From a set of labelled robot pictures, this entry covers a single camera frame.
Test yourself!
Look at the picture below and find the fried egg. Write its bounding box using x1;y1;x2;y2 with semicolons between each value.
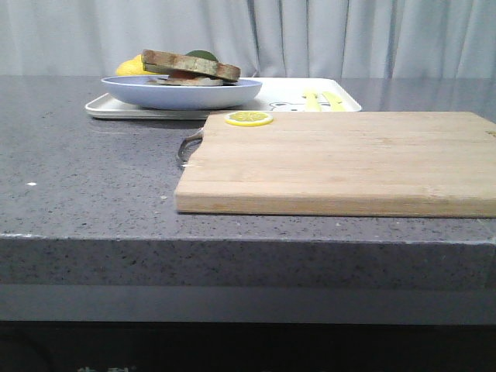
166;71;224;86

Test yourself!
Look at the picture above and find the wooden cutting board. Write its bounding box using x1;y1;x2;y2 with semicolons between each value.
174;112;495;218

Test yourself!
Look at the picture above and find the yellow plastic knife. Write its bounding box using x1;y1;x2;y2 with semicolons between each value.
322;91;346;112

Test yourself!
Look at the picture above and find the blue round plate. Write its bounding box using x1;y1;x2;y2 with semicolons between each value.
102;75;262;110

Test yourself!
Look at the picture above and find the lemon slice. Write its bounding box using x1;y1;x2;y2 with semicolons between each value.
224;111;274;127

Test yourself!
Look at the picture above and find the bread slice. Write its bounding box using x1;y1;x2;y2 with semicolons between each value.
141;50;241;81
146;76;233;87

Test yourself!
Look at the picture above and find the front yellow lemon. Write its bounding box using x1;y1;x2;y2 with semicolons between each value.
115;54;154;76

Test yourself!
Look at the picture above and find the green lime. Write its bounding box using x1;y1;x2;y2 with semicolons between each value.
185;50;219;63

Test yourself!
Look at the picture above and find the white bear tray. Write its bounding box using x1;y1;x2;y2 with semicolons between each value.
85;77;362;120

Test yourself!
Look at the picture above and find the grey curtain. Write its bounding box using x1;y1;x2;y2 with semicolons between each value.
1;1;495;78

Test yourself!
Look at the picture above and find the yellow plastic fork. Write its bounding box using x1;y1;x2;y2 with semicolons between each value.
302;88;322;112

